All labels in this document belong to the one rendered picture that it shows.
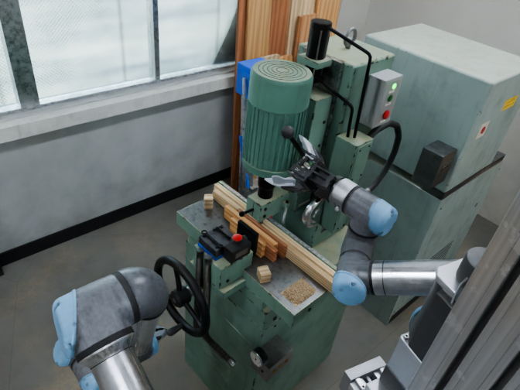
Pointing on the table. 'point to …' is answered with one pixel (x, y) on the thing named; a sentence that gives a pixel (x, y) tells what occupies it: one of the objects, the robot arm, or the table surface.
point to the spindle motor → (275, 115)
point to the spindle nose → (265, 191)
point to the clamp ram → (248, 234)
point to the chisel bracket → (271, 206)
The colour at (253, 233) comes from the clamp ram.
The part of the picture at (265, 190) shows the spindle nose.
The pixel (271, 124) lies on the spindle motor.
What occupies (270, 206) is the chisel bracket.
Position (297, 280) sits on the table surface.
